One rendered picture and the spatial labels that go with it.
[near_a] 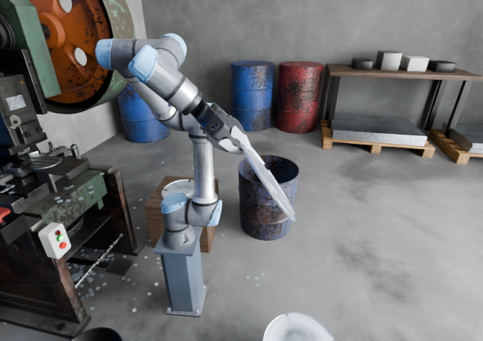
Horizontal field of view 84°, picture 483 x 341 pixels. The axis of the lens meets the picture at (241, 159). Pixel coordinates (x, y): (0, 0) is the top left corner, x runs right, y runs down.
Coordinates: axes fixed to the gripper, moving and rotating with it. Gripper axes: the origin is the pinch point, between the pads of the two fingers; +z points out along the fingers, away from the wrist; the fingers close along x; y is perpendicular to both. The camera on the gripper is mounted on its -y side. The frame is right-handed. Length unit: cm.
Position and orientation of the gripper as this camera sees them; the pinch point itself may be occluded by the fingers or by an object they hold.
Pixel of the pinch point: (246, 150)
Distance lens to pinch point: 75.0
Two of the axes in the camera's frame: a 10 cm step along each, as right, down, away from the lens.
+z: 6.8, 5.6, 4.7
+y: -2.4, -4.4, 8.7
